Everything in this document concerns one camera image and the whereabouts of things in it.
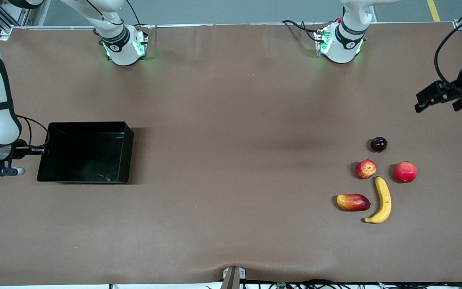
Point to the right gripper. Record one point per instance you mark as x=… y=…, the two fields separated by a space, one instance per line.
x=19 y=145

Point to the black plastic tray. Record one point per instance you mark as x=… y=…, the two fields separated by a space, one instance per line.
x=86 y=156

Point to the small red-yellow apple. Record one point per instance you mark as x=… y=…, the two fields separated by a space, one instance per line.
x=366 y=169

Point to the yellow banana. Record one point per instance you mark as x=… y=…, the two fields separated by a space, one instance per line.
x=384 y=198

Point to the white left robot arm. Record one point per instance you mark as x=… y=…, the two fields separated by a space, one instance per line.
x=341 y=44

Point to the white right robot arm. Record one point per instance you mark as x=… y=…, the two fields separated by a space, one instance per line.
x=122 y=48

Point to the dark purple plum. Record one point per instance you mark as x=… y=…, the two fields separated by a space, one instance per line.
x=378 y=144

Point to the yellow floor tape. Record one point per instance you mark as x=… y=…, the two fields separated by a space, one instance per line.
x=434 y=10

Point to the red-yellow mango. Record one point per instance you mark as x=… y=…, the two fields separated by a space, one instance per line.
x=353 y=202

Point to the metal table clamp bracket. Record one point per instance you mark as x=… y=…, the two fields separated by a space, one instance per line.
x=233 y=279

